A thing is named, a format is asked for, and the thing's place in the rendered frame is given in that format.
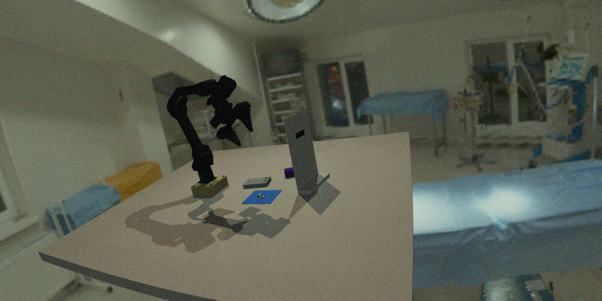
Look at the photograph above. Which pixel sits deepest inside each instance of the blue square mat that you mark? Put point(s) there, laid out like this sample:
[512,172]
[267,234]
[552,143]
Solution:
[269,197]

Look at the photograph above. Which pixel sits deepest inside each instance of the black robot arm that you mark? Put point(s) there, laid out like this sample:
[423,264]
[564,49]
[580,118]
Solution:
[177,108]

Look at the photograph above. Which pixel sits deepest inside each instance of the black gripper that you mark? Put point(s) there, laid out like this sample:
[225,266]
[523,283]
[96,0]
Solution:
[241,111]

